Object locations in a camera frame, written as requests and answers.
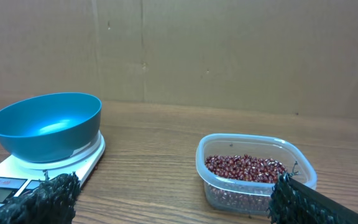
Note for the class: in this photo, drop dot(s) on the clear plastic food container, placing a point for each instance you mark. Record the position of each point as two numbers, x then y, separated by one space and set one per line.
241 196

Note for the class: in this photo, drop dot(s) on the white digital kitchen scale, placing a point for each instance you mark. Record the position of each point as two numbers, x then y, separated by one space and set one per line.
18 177

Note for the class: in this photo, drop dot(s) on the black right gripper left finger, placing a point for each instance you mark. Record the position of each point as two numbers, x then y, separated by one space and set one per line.
52 202

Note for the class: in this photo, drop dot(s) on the teal blue plastic bowl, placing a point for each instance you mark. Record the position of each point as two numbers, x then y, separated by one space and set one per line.
49 127

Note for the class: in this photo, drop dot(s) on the red adzuki beans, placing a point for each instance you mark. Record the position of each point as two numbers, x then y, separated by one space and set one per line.
246 168

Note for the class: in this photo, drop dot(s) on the cardboard back panel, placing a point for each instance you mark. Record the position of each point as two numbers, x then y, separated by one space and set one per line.
287 57

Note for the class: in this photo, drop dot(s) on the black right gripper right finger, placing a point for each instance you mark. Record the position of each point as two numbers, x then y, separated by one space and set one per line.
293 202

